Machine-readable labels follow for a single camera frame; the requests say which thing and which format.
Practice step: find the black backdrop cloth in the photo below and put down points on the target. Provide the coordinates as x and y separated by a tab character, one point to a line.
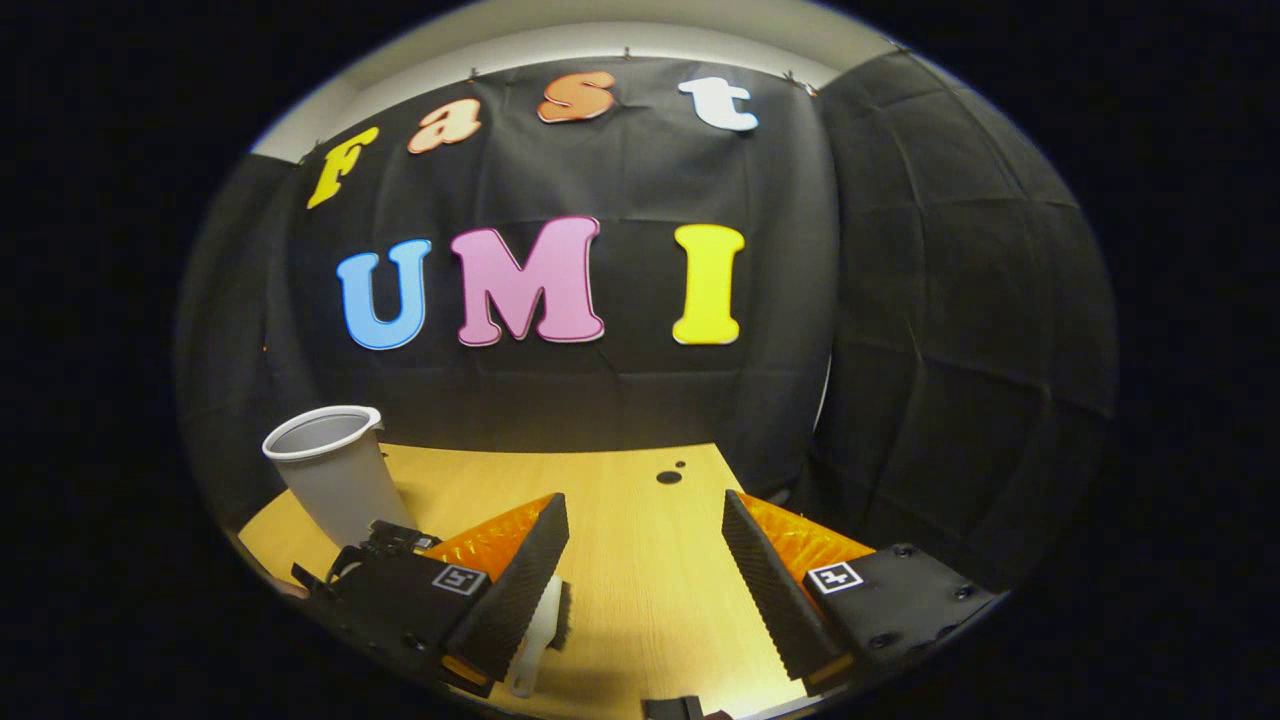
620	400

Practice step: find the small white broom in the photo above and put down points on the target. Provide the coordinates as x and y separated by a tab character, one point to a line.
535	640

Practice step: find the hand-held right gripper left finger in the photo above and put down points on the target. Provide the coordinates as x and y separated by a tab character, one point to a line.
510	590

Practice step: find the white garbage bin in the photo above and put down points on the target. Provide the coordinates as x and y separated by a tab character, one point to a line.
340	490

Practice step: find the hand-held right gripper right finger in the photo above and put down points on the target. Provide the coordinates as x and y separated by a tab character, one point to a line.
775	600

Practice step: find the wooden desktop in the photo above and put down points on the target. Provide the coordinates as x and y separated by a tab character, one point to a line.
640	560

